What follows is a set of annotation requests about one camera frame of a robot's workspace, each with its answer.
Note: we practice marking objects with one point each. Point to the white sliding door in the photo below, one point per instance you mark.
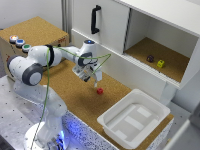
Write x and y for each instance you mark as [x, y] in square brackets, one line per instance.
[101, 23]

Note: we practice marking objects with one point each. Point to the purple block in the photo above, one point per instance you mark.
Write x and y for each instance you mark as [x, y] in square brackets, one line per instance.
[150, 58]

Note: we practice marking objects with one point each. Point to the yellow block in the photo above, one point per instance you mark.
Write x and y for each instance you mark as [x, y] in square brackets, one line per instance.
[160, 63]

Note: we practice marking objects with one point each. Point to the white plastic box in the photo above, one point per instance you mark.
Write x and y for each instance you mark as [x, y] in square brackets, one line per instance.
[135, 118]

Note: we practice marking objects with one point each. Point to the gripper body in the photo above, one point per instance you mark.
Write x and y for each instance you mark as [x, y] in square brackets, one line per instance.
[83, 70]

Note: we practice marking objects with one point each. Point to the white cabinet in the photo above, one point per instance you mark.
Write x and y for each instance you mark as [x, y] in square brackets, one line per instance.
[160, 40]

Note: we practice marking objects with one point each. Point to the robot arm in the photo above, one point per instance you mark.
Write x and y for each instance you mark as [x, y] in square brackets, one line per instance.
[36, 66]

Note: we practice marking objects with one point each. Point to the green button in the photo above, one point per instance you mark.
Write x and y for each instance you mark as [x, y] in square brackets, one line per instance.
[26, 47]

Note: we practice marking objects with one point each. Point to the pink block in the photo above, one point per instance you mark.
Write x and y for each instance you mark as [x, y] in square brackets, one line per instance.
[99, 90]

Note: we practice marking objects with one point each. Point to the red button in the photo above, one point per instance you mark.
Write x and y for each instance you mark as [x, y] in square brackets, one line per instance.
[13, 38]

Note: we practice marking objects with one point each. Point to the wooden drawer box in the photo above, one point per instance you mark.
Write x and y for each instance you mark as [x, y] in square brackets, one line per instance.
[31, 36]

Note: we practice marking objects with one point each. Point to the blue button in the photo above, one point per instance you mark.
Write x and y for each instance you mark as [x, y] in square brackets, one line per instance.
[20, 42]

